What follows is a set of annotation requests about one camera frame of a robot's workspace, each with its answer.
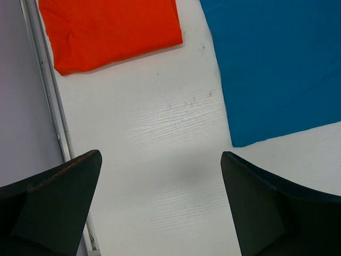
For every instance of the aluminium table edge rail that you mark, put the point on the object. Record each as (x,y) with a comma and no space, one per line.
(50,93)

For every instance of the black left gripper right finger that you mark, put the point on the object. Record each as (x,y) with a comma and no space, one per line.
(274,216)

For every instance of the folded orange t shirt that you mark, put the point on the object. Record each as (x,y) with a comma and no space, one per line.
(87,35)

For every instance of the teal blue t shirt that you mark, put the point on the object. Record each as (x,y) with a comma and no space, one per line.
(279,64)

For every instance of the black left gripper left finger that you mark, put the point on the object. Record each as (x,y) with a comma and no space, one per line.
(45,214)

